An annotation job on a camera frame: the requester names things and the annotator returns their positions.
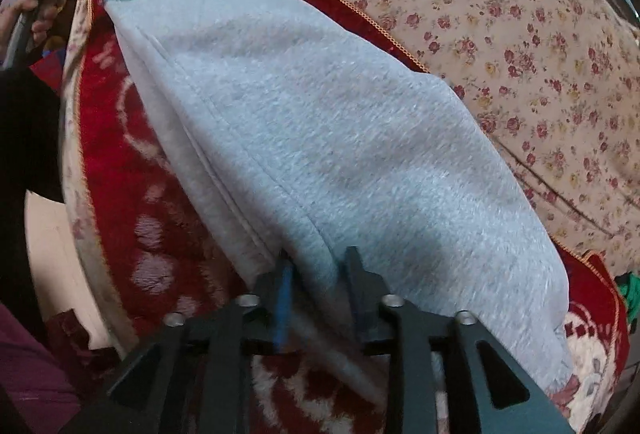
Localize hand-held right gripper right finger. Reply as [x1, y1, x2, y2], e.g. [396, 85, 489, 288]
[342, 245, 576, 434]

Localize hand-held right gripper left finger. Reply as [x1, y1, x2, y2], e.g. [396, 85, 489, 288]
[65, 249, 301, 434]

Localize light grey pants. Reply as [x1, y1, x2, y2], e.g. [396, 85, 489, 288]
[102, 0, 576, 395]

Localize person's left forearm black sleeve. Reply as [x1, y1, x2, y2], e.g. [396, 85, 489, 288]
[0, 64, 68, 315]

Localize person's left hand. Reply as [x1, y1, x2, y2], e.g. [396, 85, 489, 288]
[11, 0, 68, 54]

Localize red floral blanket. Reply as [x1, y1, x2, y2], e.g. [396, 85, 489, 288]
[59, 0, 632, 434]

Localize person's purple clothing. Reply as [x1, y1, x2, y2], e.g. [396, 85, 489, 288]
[0, 303, 83, 434]

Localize green cloth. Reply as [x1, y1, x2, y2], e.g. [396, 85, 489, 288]
[616, 275, 640, 315]

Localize pink floral quilt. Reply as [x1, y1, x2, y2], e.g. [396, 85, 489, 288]
[257, 0, 640, 282]

